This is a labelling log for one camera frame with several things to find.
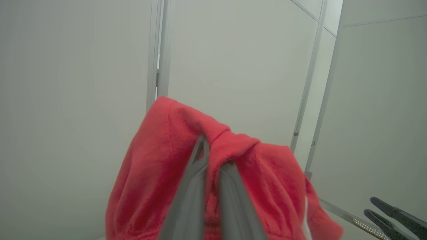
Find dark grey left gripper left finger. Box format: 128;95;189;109
159;134;210;240

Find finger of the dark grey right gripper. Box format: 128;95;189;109
364;209;425;240
370;197;427;239

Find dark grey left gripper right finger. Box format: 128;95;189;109
219;162;267;240

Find red shorts with white stripe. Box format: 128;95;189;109
105;96;344;240

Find grey perforated metal rail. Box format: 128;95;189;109
319;198;391;240

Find grey metal partition post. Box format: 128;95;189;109
146;0;171;112

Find slim grey wall frame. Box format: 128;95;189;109
290;0;329;154

